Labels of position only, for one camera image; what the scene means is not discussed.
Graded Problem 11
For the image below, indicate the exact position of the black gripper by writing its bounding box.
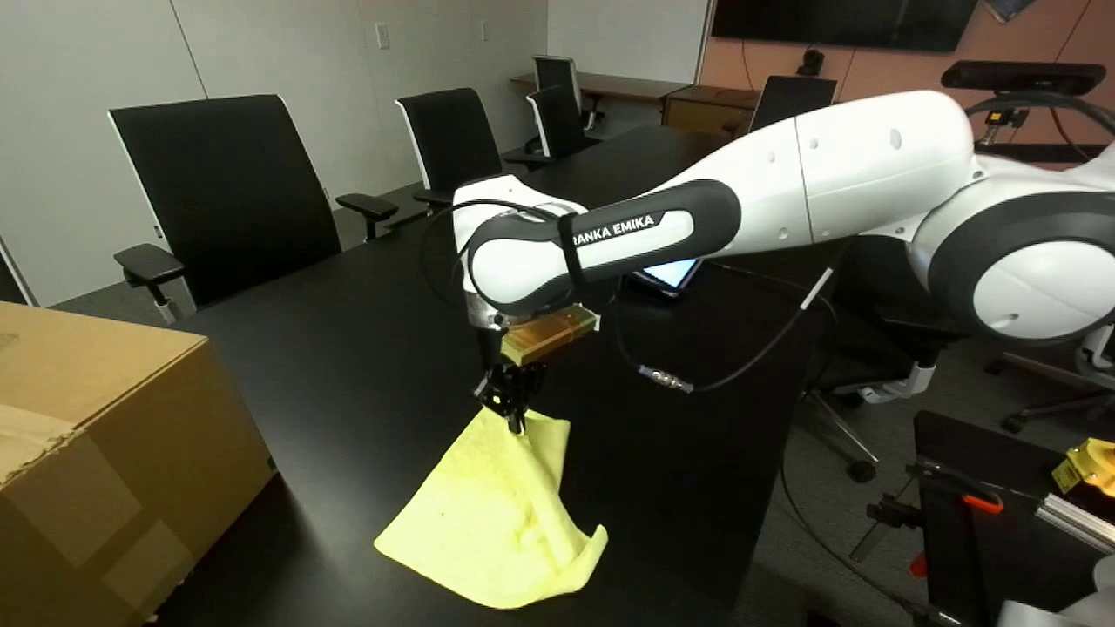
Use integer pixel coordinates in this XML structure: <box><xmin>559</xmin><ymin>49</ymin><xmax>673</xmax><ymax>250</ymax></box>
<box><xmin>473</xmin><ymin>331</ymin><xmax>544</xmax><ymax>435</ymax></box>

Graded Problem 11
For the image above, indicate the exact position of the yellow towel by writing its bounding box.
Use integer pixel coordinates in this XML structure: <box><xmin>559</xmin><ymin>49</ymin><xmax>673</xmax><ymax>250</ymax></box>
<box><xmin>373</xmin><ymin>408</ymin><xmax>609</xmax><ymax>611</ymax></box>

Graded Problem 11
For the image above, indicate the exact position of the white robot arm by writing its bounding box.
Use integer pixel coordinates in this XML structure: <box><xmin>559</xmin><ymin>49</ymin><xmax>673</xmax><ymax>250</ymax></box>
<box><xmin>452</xmin><ymin>90</ymin><xmax>1115</xmax><ymax>342</ymax></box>

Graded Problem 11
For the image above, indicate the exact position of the touchscreen tablet console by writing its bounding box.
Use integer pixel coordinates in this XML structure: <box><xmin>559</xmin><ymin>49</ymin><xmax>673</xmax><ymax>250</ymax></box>
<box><xmin>640</xmin><ymin>257</ymin><xmax>699</xmax><ymax>300</ymax></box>

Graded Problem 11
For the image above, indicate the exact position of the black office chair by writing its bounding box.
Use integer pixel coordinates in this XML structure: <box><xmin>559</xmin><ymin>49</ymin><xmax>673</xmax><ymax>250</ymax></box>
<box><xmin>398</xmin><ymin>89</ymin><xmax>504</xmax><ymax>209</ymax></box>
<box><xmin>518</xmin><ymin>57</ymin><xmax>595</xmax><ymax>162</ymax></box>
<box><xmin>110</xmin><ymin>96</ymin><xmax>343</xmax><ymax>326</ymax></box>
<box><xmin>800</xmin><ymin>238</ymin><xmax>971</xmax><ymax>481</ymax></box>

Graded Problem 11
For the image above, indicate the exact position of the black office chair far left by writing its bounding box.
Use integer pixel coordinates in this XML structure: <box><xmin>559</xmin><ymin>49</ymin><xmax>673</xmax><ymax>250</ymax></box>
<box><xmin>518</xmin><ymin>57</ymin><xmax>595</xmax><ymax>162</ymax></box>

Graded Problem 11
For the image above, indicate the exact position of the black office chair right side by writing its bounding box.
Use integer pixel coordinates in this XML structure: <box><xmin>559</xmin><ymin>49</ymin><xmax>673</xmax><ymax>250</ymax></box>
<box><xmin>800</xmin><ymin>238</ymin><xmax>971</xmax><ymax>481</ymax></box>

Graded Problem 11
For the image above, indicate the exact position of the black office chair near left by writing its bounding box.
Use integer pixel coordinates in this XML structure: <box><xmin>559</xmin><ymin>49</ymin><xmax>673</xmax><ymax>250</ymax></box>
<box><xmin>110</xmin><ymin>96</ymin><xmax>343</xmax><ymax>326</ymax></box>

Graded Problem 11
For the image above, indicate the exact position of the cardboard box on table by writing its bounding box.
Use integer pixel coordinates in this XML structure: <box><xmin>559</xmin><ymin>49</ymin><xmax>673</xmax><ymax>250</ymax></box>
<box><xmin>0</xmin><ymin>305</ymin><xmax>271</xmax><ymax>627</ymax></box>

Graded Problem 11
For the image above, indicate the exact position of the black office chair far end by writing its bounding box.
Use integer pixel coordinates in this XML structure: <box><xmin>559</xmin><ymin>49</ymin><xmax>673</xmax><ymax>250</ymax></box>
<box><xmin>754</xmin><ymin>76</ymin><xmax>837</xmax><ymax>131</ymax></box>

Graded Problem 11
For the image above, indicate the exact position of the webcam on credenza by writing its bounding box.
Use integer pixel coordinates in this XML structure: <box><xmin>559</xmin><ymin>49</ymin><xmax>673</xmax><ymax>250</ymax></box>
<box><xmin>797</xmin><ymin>49</ymin><xmax>827</xmax><ymax>82</ymax></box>

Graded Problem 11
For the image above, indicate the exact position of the tan wrist camera box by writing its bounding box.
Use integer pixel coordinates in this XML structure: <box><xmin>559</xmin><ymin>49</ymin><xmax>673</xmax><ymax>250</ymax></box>
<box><xmin>501</xmin><ymin>305</ymin><xmax>599</xmax><ymax>365</ymax></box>

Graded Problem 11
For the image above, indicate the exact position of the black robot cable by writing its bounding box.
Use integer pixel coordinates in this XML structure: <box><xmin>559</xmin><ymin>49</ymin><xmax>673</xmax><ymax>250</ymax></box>
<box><xmin>447</xmin><ymin>200</ymin><xmax>839</xmax><ymax>399</ymax></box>

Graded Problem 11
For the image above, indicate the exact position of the wall mounted television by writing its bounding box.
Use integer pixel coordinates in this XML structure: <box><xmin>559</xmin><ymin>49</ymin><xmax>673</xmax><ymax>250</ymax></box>
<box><xmin>712</xmin><ymin>0</ymin><xmax>976</xmax><ymax>52</ymax></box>

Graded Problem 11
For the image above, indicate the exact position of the black depth camera bar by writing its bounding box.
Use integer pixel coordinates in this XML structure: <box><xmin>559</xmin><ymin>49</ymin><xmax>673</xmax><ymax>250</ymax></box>
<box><xmin>941</xmin><ymin>61</ymin><xmax>1103</xmax><ymax>96</ymax></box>

